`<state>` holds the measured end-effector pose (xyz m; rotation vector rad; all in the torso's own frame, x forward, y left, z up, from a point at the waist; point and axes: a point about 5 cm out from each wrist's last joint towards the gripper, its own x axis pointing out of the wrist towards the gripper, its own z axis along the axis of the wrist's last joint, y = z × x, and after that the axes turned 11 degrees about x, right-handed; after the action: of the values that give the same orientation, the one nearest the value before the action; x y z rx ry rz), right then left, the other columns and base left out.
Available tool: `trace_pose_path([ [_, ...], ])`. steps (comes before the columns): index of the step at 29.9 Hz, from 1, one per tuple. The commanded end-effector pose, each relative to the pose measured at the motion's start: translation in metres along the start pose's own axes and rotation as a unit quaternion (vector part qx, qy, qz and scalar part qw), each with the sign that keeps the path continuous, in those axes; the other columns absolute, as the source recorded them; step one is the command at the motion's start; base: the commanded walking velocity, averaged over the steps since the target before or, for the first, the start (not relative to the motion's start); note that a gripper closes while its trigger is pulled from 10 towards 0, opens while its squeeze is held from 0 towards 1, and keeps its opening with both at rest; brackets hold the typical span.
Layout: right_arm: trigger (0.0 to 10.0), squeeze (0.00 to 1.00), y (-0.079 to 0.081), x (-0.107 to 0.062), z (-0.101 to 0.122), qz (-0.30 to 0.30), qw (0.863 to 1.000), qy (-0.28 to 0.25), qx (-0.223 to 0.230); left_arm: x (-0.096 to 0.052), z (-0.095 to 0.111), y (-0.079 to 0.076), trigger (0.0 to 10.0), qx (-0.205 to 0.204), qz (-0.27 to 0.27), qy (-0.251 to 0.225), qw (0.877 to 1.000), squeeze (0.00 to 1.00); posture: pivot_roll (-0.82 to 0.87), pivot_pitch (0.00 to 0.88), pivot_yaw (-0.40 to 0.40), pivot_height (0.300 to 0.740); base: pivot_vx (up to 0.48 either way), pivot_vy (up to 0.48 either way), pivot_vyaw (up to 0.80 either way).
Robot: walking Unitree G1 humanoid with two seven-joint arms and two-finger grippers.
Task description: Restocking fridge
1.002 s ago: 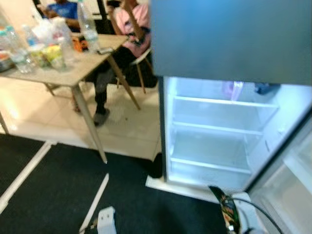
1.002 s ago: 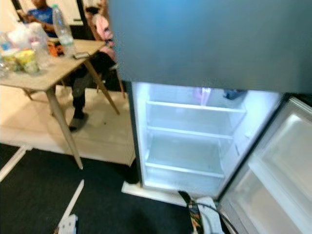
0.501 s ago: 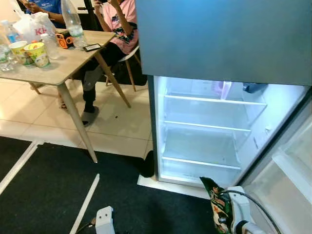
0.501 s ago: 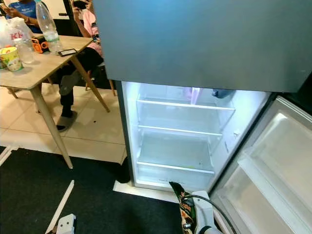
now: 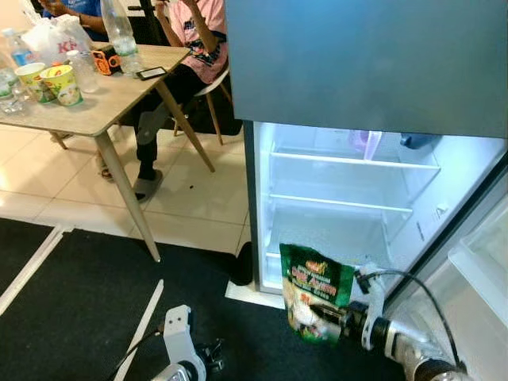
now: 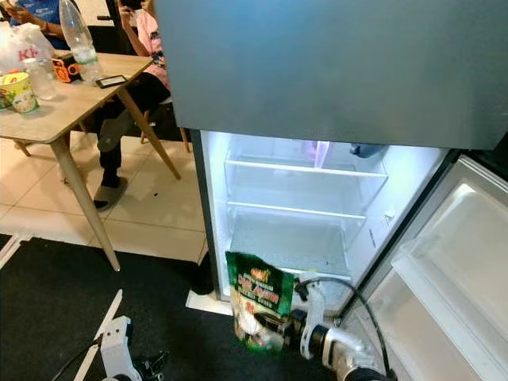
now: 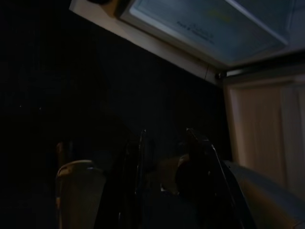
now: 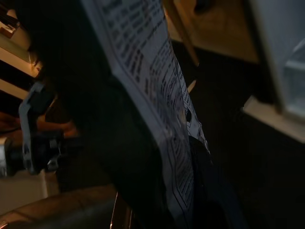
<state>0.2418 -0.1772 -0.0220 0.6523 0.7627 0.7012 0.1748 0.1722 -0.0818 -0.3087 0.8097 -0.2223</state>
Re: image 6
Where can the green snack bag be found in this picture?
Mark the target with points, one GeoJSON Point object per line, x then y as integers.
{"type": "Point", "coordinates": [258, 286]}

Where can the purple fridge light cover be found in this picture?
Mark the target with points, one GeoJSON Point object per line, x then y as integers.
{"type": "Point", "coordinates": [317, 152]}

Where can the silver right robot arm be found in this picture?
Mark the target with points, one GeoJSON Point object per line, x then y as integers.
{"type": "Point", "coordinates": [353, 353]}

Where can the black smartphone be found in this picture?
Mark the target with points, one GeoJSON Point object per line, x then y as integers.
{"type": "Point", "coordinates": [111, 81]}

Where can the large clear water bottle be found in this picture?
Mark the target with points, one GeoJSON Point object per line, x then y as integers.
{"type": "Point", "coordinates": [83, 51]}

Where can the person in pink shirt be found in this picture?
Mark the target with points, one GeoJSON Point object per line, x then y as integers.
{"type": "Point", "coordinates": [147, 36]}

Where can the orange black box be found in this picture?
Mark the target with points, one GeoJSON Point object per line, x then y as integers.
{"type": "Point", "coordinates": [66, 69]}

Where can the white floor tape strip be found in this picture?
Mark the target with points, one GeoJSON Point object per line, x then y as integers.
{"type": "Point", "coordinates": [103, 325]}

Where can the light wooden table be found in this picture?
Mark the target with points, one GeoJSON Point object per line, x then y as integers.
{"type": "Point", "coordinates": [79, 99]}

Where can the dark blue thermostat housing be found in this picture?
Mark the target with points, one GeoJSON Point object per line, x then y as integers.
{"type": "Point", "coordinates": [369, 149]}

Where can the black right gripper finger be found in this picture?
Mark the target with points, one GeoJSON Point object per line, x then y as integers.
{"type": "Point", "coordinates": [267, 325]}

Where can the dark grey floor mat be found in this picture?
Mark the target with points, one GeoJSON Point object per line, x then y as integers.
{"type": "Point", "coordinates": [48, 317]}

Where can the glass fridge shelf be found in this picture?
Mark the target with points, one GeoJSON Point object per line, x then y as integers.
{"type": "Point", "coordinates": [294, 209]}
{"type": "Point", "coordinates": [305, 168]}

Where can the black fridge foot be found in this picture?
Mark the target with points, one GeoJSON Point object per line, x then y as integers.
{"type": "Point", "coordinates": [204, 274]}

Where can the person in blue shirt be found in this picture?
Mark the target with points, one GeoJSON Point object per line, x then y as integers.
{"type": "Point", "coordinates": [40, 8]}

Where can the grey freezer door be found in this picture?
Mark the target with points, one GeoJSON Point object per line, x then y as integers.
{"type": "Point", "coordinates": [325, 63]}

